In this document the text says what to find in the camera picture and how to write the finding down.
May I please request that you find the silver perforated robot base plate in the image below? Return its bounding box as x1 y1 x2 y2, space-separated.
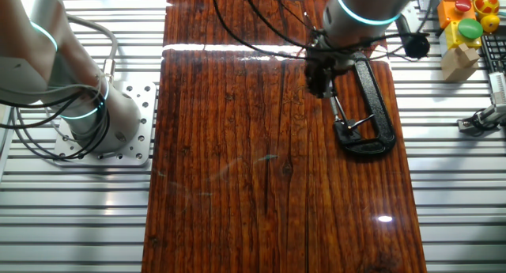
53 82 158 167

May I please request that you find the grey cable with metal connector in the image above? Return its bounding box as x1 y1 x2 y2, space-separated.
65 13 119 84

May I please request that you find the green button on yellow box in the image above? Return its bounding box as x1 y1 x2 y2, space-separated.
438 18 485 57

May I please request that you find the ribbed silver camera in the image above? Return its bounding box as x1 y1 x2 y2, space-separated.
488 70 506 108

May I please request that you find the black metal C-clamp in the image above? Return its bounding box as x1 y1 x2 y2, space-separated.
330 51 398 156

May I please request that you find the light wooden block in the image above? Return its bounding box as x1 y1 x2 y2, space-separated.
440 42 481 83

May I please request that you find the short thin black clock hand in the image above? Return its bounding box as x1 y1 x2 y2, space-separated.
349 113 376 130

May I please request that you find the black keyboard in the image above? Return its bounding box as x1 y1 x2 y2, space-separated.
480 34 506 73

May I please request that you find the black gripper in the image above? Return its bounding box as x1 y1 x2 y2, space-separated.
304 55 345 100

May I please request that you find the red button on orange box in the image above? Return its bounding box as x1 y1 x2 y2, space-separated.
436 0 478 30

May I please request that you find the orange spotted toy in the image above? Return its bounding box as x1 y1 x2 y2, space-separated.
473 0 501 17

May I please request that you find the glossy brown wood-grain board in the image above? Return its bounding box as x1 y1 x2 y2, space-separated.
141 0 428 273

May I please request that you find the yellow round toy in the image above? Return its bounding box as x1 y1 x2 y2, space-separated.
480 13 501 34

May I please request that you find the grey metal clamp tool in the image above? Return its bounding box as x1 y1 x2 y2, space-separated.
457 104 506 132

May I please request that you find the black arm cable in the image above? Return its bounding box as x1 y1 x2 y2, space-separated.
240 0 315 51
211 0 310 61

